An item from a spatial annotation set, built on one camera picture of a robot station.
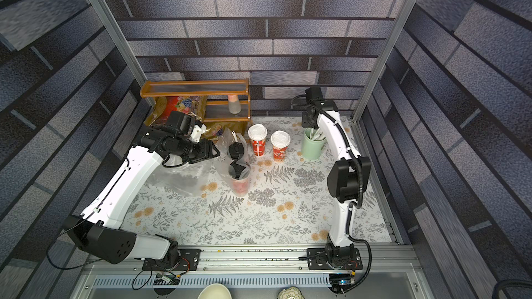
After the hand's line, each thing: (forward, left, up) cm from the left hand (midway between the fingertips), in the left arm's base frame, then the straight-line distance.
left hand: (215, 153), depth 74 cm
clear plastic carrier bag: (+1, -1, -7) cm, 7 cm away
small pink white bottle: (+34, -2, -6) cm, 34 cm away
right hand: (+22, -39, -5) cm, 45 cm away
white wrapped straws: (+15, -41, -7) cm, 44 cm away
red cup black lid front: (-3, -9, -7) cm, 12 cm away
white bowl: (-39, -3, -22) cm, 45 cm away
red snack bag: (+30, +31, -5) cm, 44 cm away
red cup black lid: (+7, -6, -8) cm, 12 cm away
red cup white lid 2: (+13, -24, -8) cm, 29 cm away
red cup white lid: (+18, -14, -9) cm, 24 cm away
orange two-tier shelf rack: (+37, +9, -14) cm, 40 cm away
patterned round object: (-39, -28, -24) cm, 54 cm away
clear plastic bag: (+3, +19, -26) cm, 32 cm away
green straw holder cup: (+15, -40, -14) cm, 45 cm away
